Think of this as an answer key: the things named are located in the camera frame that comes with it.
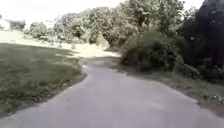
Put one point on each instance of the grass verge strip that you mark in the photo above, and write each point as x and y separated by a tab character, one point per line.
190	87

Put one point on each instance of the grass field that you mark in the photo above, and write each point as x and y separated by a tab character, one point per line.
30	66

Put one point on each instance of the grey asphalt path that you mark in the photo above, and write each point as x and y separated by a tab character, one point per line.
113	100

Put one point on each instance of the large green bush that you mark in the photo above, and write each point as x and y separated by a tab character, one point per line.
150	50

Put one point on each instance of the dark tall tree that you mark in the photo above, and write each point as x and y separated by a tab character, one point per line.
206	33

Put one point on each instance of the wood of green trees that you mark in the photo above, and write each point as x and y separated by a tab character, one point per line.
100	23

